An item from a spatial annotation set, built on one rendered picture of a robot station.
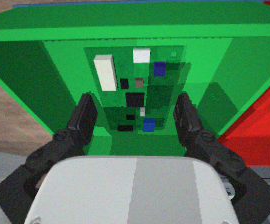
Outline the green bin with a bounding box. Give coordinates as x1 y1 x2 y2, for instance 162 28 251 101
0 1 270 157

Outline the red bin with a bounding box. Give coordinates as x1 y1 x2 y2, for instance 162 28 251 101
217 86 270 166

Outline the green circuit board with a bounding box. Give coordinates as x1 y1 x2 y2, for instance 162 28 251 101
84 46 184 132

